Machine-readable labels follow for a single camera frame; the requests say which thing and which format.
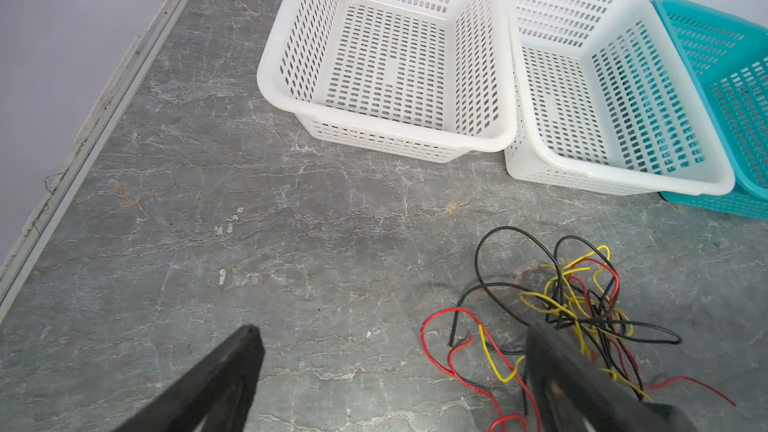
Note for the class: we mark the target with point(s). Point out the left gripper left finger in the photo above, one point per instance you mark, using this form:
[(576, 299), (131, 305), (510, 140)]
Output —
[(214, 395)]

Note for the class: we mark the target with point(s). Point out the left white plastic basket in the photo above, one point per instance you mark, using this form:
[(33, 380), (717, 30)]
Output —
[(425, 79)]

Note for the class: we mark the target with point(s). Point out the teal plastic basket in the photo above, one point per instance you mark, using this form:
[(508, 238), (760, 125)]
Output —
[(727, 57)]

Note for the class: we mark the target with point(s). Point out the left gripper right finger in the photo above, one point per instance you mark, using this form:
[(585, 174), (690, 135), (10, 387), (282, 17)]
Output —
[(572, 394)]

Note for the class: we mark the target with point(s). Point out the white plastic basket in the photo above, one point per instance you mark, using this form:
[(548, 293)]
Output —
[(606, 103), (425, 79)]

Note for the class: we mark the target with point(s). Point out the middle white plastic basket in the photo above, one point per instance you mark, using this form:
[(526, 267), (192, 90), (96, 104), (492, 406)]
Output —
[(606, 103)]

